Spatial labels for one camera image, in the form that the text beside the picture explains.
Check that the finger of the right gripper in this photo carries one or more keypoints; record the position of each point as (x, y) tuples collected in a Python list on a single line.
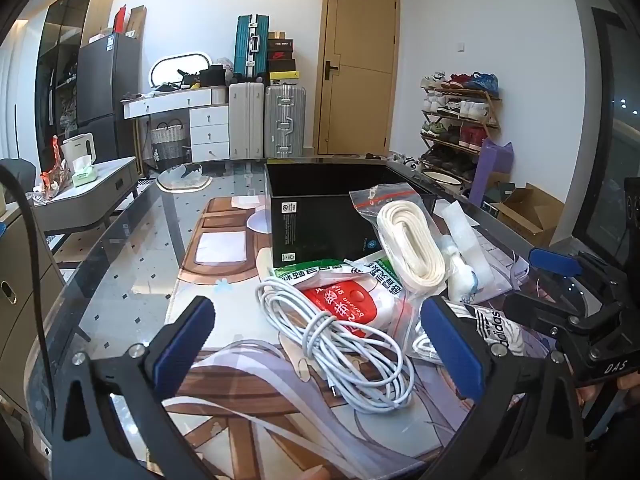
[(552, 262)]

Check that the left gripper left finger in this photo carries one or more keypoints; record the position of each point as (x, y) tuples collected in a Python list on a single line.
[(89, 441)]

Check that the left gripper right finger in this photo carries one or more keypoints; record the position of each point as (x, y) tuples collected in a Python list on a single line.
[(525, 421)]

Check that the adidas black white fabric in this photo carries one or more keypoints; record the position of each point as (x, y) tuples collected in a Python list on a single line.
[(492, 326)]

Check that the white plush toy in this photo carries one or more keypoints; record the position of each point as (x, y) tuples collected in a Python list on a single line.
[(470, 271)]

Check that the bag of white strap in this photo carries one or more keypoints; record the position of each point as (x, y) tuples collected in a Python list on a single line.
[(408, 235)]

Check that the green white packet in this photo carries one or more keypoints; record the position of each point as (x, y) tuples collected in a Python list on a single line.
[(373, 274)]

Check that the red white pouch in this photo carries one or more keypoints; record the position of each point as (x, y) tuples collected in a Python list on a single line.
[(361, 298)]

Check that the black storage box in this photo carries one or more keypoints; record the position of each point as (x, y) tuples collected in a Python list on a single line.
[(312, 216)]

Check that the cardboard box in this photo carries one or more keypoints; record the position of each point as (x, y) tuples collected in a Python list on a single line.
[(532, 213)]

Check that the purple yoga mat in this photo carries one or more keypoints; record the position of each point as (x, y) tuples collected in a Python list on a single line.
[(494, 159)]

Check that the wooden shoe rack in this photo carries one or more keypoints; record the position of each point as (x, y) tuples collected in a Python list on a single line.
[(459, 116)]

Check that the yellow wooden door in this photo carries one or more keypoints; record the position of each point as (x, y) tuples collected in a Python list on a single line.
[(356, 76)]

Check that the grey side table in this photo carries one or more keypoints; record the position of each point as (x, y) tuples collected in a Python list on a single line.
[(83, 208)]

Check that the green tissue pack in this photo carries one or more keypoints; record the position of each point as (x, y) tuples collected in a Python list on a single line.
[(83, 171)]

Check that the white electric kettle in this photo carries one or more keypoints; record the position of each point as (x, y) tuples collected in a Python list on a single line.
[(79, 146)]

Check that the silver suitcase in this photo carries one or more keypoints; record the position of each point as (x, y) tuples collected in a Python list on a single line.
[(285, 108)]

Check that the woven laundry basket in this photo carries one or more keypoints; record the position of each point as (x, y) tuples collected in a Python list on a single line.
[(169, 142)]

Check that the stack of shoe boxes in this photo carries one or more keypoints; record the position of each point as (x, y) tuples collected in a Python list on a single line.
[(281, 62)]

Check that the white suitcase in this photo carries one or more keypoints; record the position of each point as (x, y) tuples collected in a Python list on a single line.
[(246, 120)]

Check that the white dressing desk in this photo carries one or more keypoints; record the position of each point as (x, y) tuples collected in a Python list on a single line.
[(198, 120)]

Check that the teal suitcase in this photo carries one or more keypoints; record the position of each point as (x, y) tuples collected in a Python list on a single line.
[(251, 48)]

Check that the black refrigerator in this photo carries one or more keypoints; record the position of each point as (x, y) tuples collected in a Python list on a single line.
[(108, 71)]

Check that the oval vanity mirror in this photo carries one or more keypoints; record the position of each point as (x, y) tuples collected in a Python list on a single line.
[(172, 69)]

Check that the dark glass cabinet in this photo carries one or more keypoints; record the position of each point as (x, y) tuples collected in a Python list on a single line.
[(68, 26)]

